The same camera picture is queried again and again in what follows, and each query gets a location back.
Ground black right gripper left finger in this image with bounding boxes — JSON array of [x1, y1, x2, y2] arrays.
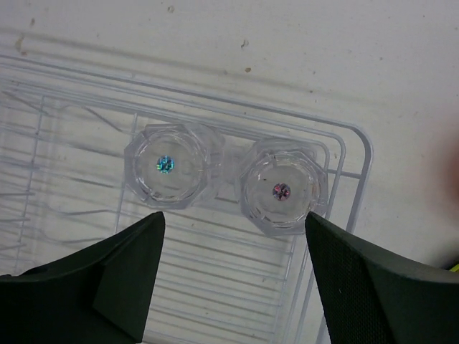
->
[[1, 211, 165, 343]]

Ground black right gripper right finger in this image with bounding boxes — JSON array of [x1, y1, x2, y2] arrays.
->
[[305, 212, 458, 343]]

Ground clear glass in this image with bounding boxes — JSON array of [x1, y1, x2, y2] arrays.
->
[[235, 138, 328, 237], [124, 123, 225, 209]]

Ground orange plastic bowl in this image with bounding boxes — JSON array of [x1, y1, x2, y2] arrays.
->
[[430, 135, 458, 219]]

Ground clear plastic dish tray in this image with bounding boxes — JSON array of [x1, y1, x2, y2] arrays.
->
[[1, 53, 373, 343]]

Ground white wire plate rack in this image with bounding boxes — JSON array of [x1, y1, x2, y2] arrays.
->
[[0, 89, 144, 259]]

